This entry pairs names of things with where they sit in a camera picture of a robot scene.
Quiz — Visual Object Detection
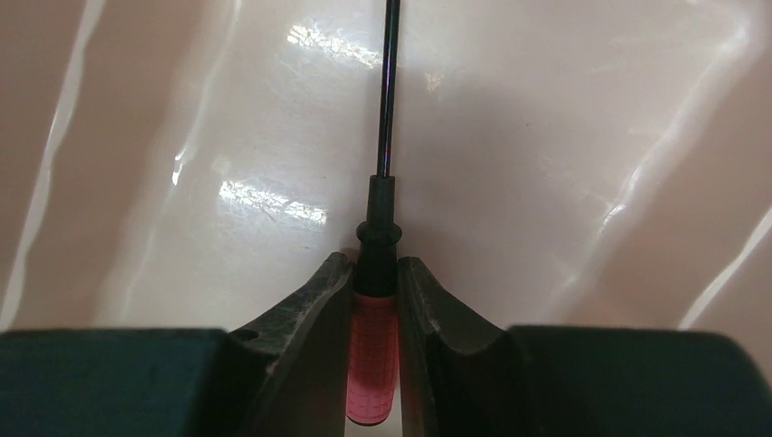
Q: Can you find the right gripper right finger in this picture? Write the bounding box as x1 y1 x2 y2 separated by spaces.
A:
397 257 531 436

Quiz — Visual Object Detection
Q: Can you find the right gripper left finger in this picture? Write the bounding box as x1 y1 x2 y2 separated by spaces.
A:
198 252 354 436

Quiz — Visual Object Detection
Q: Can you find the red handled screwdriver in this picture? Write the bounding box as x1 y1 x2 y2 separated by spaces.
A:
346 0 402 426

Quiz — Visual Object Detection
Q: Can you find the pink plastic bin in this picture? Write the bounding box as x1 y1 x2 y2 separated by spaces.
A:
1 1 771 373

